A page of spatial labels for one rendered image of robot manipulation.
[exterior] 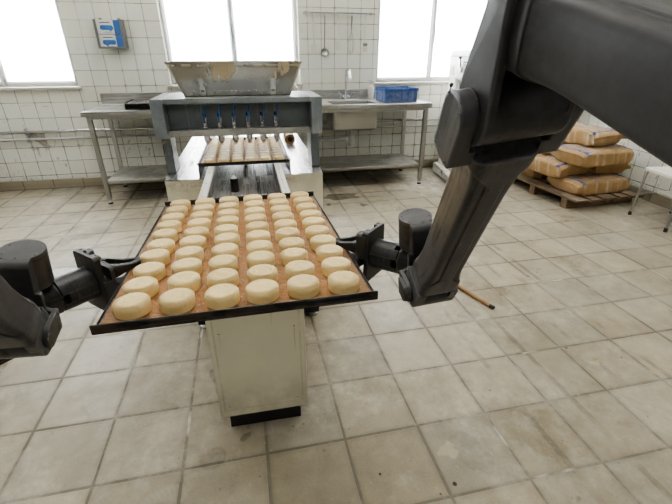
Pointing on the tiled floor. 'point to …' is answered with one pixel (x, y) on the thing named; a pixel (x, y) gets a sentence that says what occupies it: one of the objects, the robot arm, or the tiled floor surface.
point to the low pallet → (575, 194)
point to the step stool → (658, 191)
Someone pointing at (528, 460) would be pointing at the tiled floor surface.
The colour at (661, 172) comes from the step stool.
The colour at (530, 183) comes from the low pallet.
